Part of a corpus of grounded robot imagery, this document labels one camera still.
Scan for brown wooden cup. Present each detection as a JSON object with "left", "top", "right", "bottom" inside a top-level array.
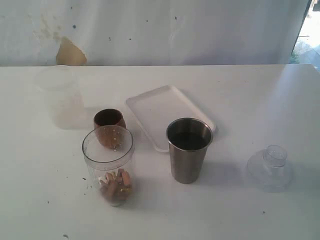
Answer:
[{"left": 93, "top": 108, "right": 126, "bottom": 149}]

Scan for clear plastic shaker lid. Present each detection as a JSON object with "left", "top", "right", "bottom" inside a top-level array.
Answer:
[{"left": 246, "top": 145, "right": 293, "bottom": 193}]

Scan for frosted plastic container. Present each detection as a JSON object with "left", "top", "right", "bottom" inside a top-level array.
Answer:
[{"left": 34, "top": 65, "right": 85, "bottom": 129}]

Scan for stainless steel cup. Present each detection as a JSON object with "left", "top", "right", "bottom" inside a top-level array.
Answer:
[{"left": 166, "top": 117, "right": 213, "bottom": 184}]

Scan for white rectangular tray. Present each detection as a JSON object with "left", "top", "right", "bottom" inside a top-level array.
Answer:
[{"left": 125, "top": 85, "right": 216, "bottom": 153}]

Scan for clear plastic shaker cup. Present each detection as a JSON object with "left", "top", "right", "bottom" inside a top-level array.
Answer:
[{"left": 81, "top": 126, "right": 135, "bottom": 207}]

